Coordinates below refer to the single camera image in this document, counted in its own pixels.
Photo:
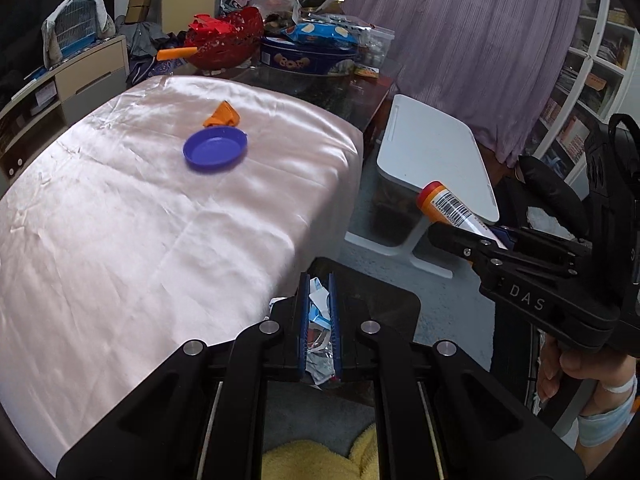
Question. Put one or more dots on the pink satin tablecloth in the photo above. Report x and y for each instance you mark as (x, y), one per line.
(114, 251)

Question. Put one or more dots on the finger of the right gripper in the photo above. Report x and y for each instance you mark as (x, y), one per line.
(467, 245)

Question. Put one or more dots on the blue snack bag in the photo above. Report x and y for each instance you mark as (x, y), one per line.
(321, 33)

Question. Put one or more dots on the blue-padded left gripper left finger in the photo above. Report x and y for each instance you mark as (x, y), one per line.
(201, 413)

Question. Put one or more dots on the person's right hand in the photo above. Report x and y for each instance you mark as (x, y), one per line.
(613, 371)

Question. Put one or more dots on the beige TV cabinet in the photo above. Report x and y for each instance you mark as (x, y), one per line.
(47, 106)

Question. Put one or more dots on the purple curtain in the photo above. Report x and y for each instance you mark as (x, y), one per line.
(490, 63)

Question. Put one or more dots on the orange paper wrapper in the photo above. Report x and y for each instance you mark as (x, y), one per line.
(224, 115)

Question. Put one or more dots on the white bookshelf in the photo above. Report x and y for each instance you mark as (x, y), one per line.
(599, 78)

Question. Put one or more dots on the silver foil snack bag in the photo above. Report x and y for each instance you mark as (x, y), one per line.
(319, 356)

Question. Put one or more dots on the purple plastic plate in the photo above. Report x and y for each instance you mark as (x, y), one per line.
(215, 148)

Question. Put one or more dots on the clear bag of snacks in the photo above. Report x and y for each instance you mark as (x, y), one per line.
(373, 44)

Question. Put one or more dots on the blue bird cage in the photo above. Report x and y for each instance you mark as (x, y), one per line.
(73, 26)

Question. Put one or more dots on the white side table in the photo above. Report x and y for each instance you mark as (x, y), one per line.
(422, 145)

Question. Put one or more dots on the orange handle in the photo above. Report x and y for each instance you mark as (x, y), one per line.
(174, 53)

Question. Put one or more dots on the blue round cookie tin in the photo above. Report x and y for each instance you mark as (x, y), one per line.
(283, 54)

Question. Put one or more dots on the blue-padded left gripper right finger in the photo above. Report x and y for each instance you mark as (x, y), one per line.
(450, 420)

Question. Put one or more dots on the red perforated basket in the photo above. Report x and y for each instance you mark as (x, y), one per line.
(224, 42)

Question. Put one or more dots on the yellow fluffy towel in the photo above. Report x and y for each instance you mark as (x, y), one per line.
(306, 459)

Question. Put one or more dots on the orange red-capped tube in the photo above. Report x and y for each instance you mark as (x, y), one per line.
(439, 204)

